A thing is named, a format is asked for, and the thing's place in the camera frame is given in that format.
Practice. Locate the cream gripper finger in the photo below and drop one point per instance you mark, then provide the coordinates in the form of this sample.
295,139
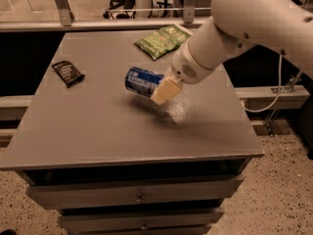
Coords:
166,90

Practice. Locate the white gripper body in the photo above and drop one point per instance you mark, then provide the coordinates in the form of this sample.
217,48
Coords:
185,69

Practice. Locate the blue pepsi can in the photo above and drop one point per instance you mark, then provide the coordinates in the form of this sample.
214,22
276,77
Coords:
143,82

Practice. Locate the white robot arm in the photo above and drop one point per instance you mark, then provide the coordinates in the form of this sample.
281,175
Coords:
234,27

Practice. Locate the black rxbar chocolate wrapper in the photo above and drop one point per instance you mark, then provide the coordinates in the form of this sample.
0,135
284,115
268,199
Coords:
68,72

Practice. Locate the green chip bag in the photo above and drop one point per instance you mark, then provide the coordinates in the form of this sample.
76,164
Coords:
163,40

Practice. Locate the grey drawer cabinet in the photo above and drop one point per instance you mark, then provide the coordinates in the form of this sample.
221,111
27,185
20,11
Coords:
97,131

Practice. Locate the top grey drawer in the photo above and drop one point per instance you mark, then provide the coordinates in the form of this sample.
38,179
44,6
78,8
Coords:
125,193

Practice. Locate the grey drawer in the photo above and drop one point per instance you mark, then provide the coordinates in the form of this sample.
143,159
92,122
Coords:
125,193
140,220

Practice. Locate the metal railing frame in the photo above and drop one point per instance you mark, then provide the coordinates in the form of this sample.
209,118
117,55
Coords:
69,15

